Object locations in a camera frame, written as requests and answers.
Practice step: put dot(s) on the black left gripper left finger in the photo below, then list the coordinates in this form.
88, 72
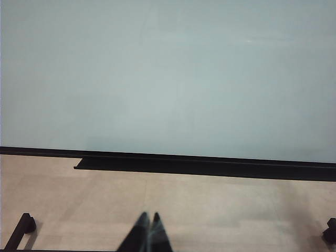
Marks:
137, 236

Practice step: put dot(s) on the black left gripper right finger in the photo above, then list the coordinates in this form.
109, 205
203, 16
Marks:
160, 239

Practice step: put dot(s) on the black whiteboard pen tray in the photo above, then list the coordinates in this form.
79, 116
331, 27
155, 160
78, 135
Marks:
183, 166

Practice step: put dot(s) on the large white whiteboard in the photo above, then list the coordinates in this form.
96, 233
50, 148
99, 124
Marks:
157, 78

